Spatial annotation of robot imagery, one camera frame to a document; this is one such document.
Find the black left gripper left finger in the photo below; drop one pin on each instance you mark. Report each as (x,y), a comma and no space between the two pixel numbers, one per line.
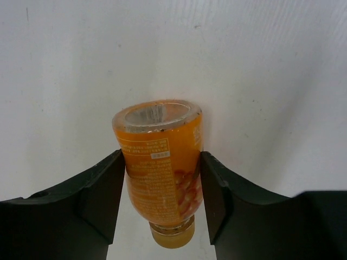
(74,219)

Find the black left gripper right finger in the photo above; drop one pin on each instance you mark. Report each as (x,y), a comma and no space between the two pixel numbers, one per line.
(246,221)

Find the orange juice bottle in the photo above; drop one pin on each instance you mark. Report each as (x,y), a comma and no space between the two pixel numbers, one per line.
(161,142)

